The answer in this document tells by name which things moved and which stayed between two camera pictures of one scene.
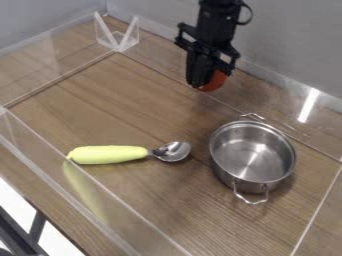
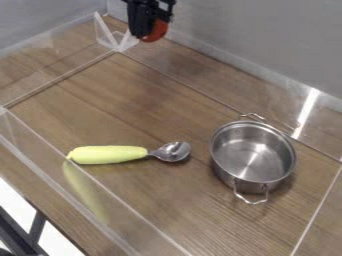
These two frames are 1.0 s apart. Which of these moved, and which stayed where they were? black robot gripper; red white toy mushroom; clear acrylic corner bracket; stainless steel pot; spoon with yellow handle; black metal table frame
Moved: red white toy mushroom; black robot gripper
Stayed: black metal table frame; stainless steel pot; clear acrylic corner bracket; spoon with yellow handle
